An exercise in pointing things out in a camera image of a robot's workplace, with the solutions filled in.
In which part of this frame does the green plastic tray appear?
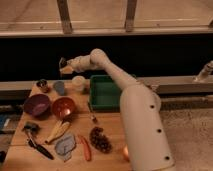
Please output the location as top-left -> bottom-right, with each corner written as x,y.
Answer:
89,75 -> 121,112

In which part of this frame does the grey-blue cloth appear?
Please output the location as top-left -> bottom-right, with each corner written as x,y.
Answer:
55,134 -> 76,162

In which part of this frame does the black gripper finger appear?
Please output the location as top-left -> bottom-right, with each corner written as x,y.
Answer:
59,57 -> 67,77

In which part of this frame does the white fixture at right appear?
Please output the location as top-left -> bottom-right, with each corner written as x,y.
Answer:
195,60 -> 213,82

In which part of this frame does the yellow banana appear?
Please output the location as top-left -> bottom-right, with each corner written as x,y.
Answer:
45,120 -> 70,144

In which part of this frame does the wooden cutting-board table mat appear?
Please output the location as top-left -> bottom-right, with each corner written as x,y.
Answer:
2,81 -> 132,171

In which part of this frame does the small dark object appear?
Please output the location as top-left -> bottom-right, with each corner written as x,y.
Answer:
90,114 -> 98,123

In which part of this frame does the purple grape bunch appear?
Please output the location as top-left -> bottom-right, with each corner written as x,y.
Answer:
89,127 -> 112,154

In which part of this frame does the orange ball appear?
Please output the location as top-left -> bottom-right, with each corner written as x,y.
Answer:
123,146 -> 130,162

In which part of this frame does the small metal cup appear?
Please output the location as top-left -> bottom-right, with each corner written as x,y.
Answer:
36,79 -> 49,93

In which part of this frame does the black knife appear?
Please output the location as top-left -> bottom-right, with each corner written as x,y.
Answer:
28,139 -> 54,160

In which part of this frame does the orange carrot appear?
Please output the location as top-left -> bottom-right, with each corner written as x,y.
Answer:
78,135 -> 92,161

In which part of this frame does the red bowl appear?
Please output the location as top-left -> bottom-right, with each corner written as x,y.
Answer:
51,97 -> 76,120

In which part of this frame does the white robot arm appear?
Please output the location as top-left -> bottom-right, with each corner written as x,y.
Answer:
59,49 -> 176,171

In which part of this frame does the white plastic cup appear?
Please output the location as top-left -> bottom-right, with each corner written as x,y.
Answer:
72,76 -> 86,93

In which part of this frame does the purple bowl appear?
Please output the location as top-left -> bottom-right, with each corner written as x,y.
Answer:
23,94 -> 51,117

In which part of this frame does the black-handled dish brush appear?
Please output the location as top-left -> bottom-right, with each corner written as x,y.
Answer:
22,121 -> 40,145

